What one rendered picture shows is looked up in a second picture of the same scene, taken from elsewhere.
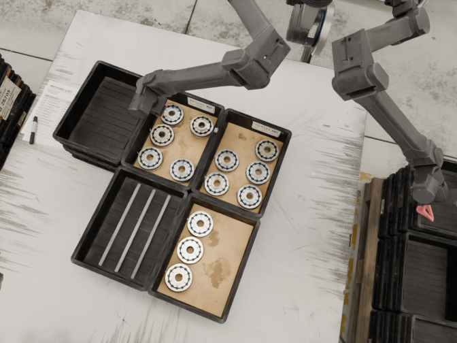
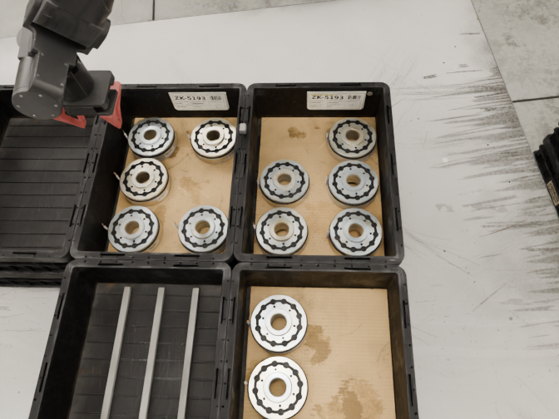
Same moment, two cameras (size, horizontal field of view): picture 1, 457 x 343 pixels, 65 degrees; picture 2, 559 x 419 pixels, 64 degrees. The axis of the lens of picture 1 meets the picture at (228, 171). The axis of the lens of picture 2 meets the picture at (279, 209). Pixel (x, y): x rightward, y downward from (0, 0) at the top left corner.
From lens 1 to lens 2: 0.61 m
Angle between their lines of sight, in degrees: 6
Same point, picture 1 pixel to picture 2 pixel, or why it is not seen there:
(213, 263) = (337, 396)
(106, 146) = (42, 239)
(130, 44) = not seen: hidden behind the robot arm
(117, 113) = (48, 174)
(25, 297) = not seen: outside the picture
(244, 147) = (307, 149)
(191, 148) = (209, 185)
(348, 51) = not seen: outside the picture
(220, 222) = (318, 305)
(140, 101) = (32, 68)
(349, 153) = (490, 105)
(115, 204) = (89, 347)
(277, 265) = (459, 352)
